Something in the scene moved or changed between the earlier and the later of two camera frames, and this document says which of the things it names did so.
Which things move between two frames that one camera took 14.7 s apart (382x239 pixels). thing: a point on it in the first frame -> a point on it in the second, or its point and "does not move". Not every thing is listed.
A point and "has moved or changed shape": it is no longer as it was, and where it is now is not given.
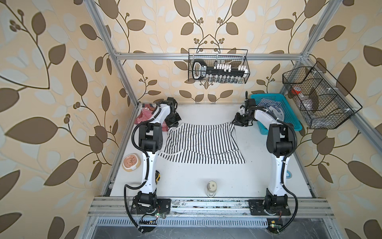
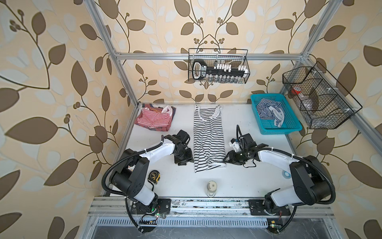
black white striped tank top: [203, 143] has moved or changed shape
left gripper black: [176, 124] -> [189, 158]
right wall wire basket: [325, 104] does not move
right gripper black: [237, 121] -> [232, 159]
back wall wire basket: [225, 66] does not move
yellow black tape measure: [157, 176] does not move
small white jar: [212, 186] does not move
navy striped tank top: [275, 107] does not move
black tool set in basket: [218, 71] does not move
